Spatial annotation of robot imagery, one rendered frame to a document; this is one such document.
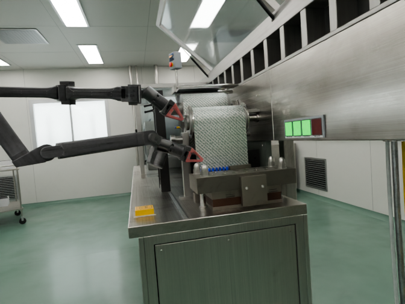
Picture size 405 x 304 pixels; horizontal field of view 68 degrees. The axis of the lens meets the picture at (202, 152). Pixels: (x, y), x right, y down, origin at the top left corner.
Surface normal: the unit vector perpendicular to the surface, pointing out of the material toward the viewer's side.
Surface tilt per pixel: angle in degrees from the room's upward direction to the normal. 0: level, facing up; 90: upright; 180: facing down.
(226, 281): 90
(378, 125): 90
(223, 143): 90
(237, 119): 90
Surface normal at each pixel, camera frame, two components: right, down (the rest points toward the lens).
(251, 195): 0.22, 0.04
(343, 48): -0.97, 0.08
